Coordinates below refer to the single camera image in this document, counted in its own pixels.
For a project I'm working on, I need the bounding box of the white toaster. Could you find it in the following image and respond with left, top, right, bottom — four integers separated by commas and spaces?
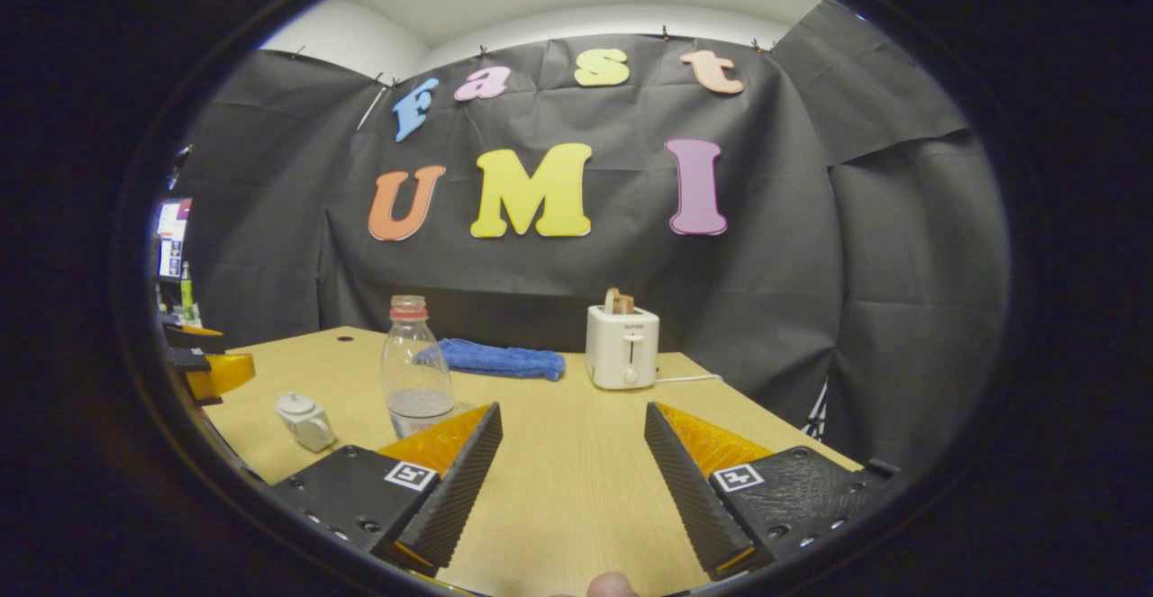
586, 303, 660, 391

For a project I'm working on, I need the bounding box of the computer monitor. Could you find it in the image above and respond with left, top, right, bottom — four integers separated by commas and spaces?
155, 198, 193, 281

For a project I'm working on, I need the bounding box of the white ceramic teacup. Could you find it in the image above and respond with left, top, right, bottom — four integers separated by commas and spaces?
275, 392, 336, 453

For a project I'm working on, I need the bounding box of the blue folded towel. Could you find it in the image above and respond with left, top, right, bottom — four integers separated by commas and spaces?
414, 338, 567, 382

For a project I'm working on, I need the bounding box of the clear plastic water bottle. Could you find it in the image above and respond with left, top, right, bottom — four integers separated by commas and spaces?
380, 295, 456, 439

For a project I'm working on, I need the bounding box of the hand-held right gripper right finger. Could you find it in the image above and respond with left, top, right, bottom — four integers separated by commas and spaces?
643, 402, 902, 582

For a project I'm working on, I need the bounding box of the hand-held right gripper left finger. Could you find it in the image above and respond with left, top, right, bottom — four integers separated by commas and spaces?
268, 402, 504, 578

